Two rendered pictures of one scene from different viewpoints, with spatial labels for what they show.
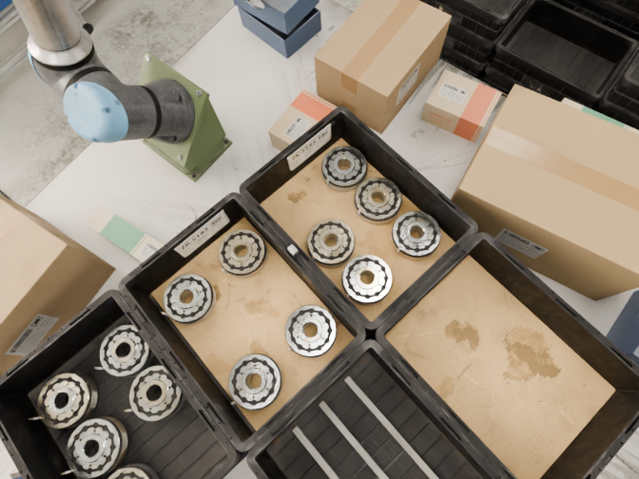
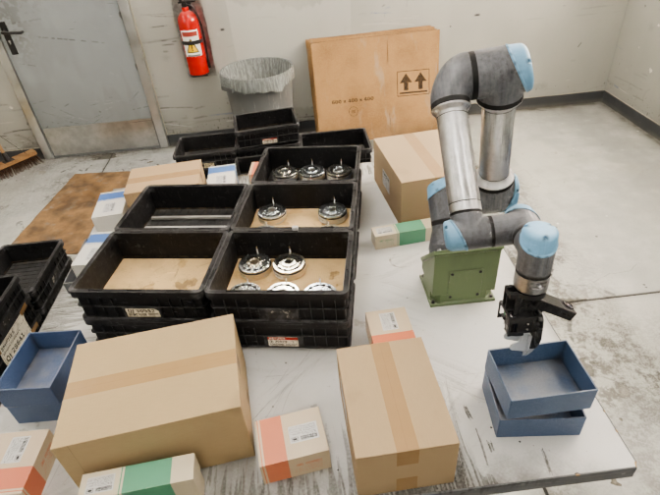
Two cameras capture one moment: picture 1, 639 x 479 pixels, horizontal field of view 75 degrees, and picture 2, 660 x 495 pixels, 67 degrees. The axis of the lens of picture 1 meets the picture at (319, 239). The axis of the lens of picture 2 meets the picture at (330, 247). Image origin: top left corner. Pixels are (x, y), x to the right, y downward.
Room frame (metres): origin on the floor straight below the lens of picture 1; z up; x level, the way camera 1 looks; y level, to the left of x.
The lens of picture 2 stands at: (1.18, -0.84, 1.82)
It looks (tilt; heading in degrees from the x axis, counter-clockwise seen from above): 37 degrees down; 132
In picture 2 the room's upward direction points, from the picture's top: 5 degrees counter-clockwise
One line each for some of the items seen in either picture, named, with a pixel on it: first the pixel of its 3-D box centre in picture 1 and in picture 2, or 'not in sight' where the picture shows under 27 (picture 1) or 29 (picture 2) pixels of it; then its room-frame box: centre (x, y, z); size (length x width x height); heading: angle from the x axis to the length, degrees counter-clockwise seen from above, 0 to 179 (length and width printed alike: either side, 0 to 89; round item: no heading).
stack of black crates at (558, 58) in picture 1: (544, 76); not in sight; (1.00, -0.97, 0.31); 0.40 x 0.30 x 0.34; 44
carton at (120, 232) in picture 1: (134, 241); (404, 233); (0.41, 0.46, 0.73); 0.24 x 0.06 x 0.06; 49
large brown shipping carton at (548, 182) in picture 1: (555, 194); (163, 399); (0.33, -0.55, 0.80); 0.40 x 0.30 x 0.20; 51
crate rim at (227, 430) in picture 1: (239, 309); (298, 206); (0.16, 0.17, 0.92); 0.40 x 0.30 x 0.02; 33
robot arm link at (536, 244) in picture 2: not in sight; (536, 249); (0.97, 0.07, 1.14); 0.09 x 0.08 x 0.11; 125
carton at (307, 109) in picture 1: (305, 127); (391, 338); (0.65, -0.01, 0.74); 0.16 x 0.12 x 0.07; 136
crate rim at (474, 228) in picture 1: (354, 209); (283, 261); (0.32, -0.08, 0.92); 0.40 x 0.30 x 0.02; 33
